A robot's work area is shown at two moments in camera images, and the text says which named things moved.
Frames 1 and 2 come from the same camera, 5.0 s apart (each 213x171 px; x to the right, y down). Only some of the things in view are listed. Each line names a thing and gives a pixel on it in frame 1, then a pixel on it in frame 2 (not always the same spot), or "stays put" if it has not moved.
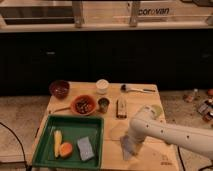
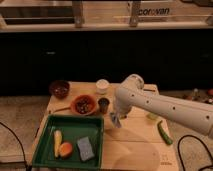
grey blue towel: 125,144 to 115,118
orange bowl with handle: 82,105 stays put
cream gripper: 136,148 to 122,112
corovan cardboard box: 145,12 stays put
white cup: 102,86 stays put
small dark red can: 103,103 stays put
